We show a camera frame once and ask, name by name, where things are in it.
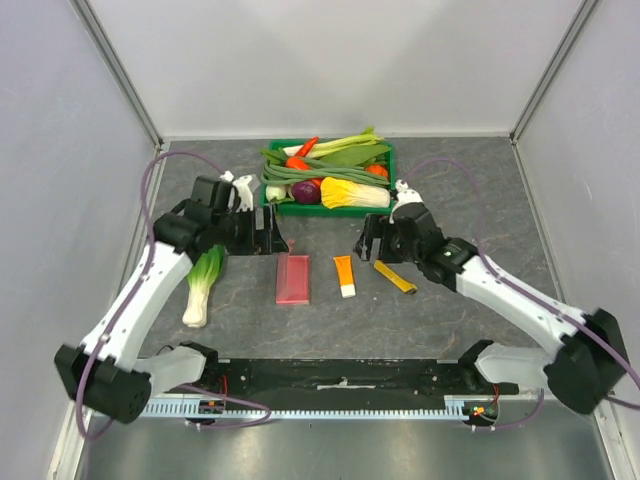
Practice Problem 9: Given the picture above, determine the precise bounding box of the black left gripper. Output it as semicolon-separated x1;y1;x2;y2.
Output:
211;203;288;256

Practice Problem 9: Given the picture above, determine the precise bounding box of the orange white tube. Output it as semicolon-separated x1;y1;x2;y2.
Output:
333;255;356;298

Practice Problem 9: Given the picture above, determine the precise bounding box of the pink express box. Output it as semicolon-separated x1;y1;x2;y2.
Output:
275;239;311;306

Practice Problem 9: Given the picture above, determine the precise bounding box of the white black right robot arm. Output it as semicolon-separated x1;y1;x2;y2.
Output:
354;202;629;414

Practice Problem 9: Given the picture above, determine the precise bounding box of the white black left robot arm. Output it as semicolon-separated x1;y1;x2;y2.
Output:
54;173;288;424

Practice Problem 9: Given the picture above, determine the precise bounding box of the purple onion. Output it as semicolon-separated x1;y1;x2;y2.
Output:
290;180;321;205

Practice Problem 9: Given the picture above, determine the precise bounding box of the yellow napa cabbage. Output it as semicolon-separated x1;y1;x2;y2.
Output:
320;177;391;209

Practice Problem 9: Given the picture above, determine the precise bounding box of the green long beans bundle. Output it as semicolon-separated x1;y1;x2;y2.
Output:
260;159;390;187

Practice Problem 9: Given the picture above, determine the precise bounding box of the green plastic crate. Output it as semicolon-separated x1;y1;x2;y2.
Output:
260;139;396;218

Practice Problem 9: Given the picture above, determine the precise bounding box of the green white bok choy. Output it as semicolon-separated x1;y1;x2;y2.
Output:
182;245;225;328

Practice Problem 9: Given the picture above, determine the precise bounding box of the orange pumpkin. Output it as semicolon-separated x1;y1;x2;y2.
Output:
365;164;389;180

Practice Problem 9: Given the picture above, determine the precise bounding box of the large green leaf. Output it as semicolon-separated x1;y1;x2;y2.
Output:
321;144;391;167

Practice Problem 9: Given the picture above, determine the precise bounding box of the red chili pepper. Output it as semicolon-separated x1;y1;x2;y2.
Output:
296;136;319;157

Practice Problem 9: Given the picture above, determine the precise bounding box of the pale green celery stalk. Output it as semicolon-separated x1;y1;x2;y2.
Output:
279;127;384;159

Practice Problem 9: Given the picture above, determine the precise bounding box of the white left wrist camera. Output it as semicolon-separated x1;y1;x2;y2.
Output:
219;171;260;212

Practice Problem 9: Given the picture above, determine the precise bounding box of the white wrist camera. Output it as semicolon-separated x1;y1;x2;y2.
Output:
389;179;424;223
219;171;260;212

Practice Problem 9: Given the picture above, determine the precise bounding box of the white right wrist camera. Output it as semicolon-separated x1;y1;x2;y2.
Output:
389;179;424;223

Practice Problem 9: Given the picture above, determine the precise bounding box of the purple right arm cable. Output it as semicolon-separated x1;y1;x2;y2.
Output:
402;157;640;431

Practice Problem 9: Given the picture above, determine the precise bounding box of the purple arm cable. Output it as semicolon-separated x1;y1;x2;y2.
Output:
402;157;640;431
75;151;274;440

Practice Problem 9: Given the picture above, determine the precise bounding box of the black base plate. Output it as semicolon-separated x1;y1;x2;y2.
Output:
199;358;519;397

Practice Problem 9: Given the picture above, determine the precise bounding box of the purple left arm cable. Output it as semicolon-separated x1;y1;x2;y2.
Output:
75;151;274;440

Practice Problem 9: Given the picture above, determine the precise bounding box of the slotted cable duct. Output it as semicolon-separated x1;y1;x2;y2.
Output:
140;394;469;421

